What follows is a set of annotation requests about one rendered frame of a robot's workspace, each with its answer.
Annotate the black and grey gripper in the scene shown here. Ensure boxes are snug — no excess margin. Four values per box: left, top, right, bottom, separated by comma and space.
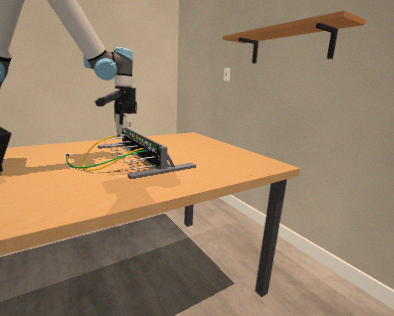
114, 86, 137, 137

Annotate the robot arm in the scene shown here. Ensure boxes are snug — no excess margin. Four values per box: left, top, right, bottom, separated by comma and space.
0, 0, 133, 107

